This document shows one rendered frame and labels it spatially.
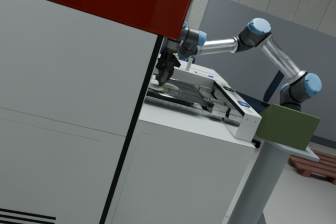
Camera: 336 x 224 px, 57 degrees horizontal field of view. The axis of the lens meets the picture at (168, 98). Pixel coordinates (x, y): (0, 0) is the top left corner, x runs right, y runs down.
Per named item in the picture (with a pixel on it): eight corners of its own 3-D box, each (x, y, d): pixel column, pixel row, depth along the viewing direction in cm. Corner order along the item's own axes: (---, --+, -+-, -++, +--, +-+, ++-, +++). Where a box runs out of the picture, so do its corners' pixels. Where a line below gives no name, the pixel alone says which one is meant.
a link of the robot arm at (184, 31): (190, 23, 156) (174, 18, 154) (183, 44, 159) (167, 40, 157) (187, 22, 163) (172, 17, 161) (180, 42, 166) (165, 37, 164)
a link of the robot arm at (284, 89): (292, 113, 188) (292, 94, 194) (307, 105, 176) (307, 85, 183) (274, 107, 186) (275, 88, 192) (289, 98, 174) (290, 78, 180)
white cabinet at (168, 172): (87, 259, 161) (131, 118, 138) (100, 160, 251) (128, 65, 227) (201, 274, 175) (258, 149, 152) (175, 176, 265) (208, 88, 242)
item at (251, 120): (234, 138, 155) (245, 113, 151) (207, 100, 206) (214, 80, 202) (251, 142, 157) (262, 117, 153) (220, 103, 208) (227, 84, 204)
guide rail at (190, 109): (135, 98, 163) (136, 92, 163) (135, 96, 165) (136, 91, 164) (221, 120, 175) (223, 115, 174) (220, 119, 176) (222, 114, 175)
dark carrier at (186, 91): (142, 88, 158) (143, 87, 158) (139, 71, 190) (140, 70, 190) (205, 105, 165) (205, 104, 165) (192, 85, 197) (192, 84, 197)
